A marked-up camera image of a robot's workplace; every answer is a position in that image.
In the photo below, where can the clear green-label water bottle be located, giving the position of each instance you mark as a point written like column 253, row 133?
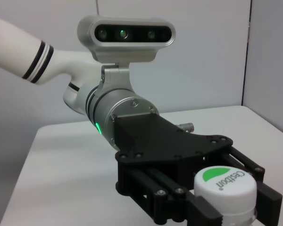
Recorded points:
column 224, row 195

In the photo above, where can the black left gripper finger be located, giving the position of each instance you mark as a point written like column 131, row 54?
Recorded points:
column 268, row 202

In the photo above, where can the silver left wrist socket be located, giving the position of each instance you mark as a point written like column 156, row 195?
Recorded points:
column 187, row 127

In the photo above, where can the white and silver left arm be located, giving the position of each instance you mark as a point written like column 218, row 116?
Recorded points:
column 61, row 63

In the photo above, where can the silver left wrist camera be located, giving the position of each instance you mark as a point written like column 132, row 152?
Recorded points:
column 122, row 51

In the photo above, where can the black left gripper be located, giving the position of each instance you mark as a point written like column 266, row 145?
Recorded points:
column 155, row 143

